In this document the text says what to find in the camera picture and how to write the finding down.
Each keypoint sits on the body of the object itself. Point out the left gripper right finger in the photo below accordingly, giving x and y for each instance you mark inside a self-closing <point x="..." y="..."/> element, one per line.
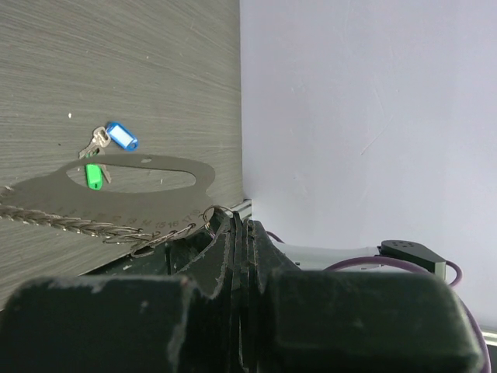
<point x="369" y="314"/>

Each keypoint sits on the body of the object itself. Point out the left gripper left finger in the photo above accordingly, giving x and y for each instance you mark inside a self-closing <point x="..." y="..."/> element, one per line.
<point x="182" y="323"/>

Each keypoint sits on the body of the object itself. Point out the key with green tag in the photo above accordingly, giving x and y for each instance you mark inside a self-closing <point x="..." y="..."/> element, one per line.
<point x="96" y="174"/>

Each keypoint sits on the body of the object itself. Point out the key with blue tag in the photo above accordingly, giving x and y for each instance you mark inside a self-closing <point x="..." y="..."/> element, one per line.
<point x="117" y="133"/>

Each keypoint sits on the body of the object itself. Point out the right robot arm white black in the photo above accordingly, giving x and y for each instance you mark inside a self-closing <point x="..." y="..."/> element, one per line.
<point x="310" y="258"/>

